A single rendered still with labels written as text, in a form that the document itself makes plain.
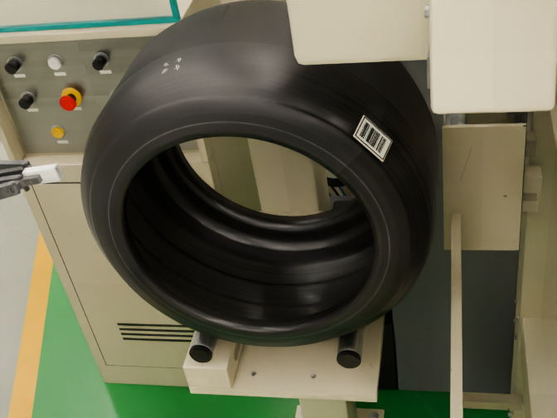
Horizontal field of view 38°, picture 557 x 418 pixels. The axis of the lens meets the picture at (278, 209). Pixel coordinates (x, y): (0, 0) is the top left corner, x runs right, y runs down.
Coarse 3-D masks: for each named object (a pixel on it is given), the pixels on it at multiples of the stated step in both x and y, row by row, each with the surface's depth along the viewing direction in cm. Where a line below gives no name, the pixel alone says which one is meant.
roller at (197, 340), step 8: (200, 336) 151; (208, 336) 151; (192, 344) 150; (200, 344) 149; (208, 344) 150; (192, 352) 150; (200, 352) 149; (208, 352) 149; (200, 360) 151; (208, 360) 150
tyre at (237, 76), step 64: (256, 0) 130; (192, 64) 116; (256, 64) 114; (320, 64) 116; (384, 64) 126; (128, 128) 119; (192, 128) 116; (256, 128) 114; (320, 128) 113; (384, 128) 116; (128, 192) 152; (192, 192) 162; (384, 192) 118; (128, 256) 135; (192, 256) 160; (256, 256) 166; (320, 256) 163; (384, 256) 126; (192, 320) 143; (256, 320) 143; (320, 320) 138
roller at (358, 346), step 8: (360, 328) 148; (344, 336) 146; (352, 336) 146; (360, 336) 146; (344, 344) 144; (352, 344) 144; (360, 344) 145; (344, 352) 143; (352, 352) 143; (360, 352) 144; (344, 360) 144; (352, 360) 144; (360, 360) 144
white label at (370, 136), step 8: (368, 120) 114; (360, 128) 113; (368, 128) 114; (376, 128) 115; (360, 136) 113; (368, 136) 114; (376, 136) 115; (384, 136) 115; (368, 144) 114; (376, 144) 114; (384, 144) 115; (376, 152) 114; (384, 152) 115
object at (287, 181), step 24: (240, 0) 143; (264, 144) 162; (264, 168) 166; (288, 168) 165; (312, 168) 164; (264, 192) 170; (288, 192) 169; (312, 192) 168; (312, 408) 215; (336, 408) 214
